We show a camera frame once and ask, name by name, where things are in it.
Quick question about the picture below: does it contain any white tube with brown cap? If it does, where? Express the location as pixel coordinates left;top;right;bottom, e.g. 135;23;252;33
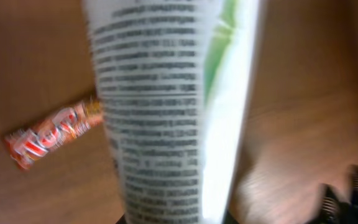
83;0;264;223

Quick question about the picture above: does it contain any red Top chocolate bar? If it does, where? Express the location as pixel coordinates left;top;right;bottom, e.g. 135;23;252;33
3;98;103;170

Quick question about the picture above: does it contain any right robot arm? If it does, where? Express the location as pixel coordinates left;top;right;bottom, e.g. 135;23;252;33
306;165;358;224

